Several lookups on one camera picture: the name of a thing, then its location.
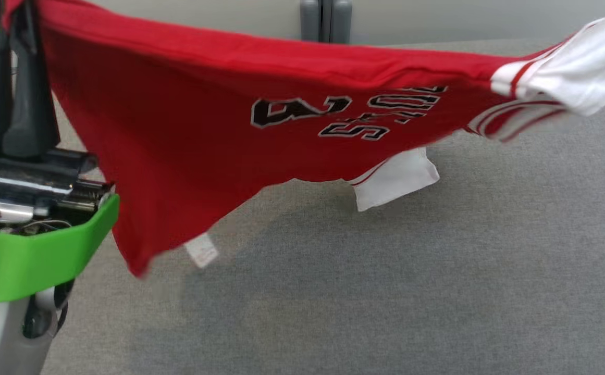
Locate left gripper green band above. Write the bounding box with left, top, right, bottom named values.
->
left=0, top=0, right=121, bottom=303

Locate red white sports jersey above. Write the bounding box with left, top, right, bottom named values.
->
left=1, top=0, right=605, bottom=279

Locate grey partition post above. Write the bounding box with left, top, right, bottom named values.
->
left=300, top=0, right=352, bottom=44

